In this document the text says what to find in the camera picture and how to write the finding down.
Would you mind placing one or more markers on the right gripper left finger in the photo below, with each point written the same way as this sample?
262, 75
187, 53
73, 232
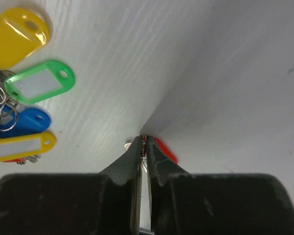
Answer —
122, 195

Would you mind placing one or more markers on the yellow oval key tag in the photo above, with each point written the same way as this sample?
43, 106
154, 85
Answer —
22, 32

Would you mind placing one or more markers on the key with red tag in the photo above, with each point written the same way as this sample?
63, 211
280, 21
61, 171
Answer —
162, 146

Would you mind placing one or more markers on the yellow rectangular key tag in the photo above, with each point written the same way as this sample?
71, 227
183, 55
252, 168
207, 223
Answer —
27, 145

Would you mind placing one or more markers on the keyring bunch with colourful tags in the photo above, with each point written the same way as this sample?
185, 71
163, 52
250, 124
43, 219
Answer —
9, 108

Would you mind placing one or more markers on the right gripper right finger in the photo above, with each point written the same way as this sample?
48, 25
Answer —
159, 168

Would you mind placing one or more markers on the blue key tag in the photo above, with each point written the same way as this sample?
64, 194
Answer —
31, 120

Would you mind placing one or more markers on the green key tag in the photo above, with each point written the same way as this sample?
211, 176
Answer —
40, 82

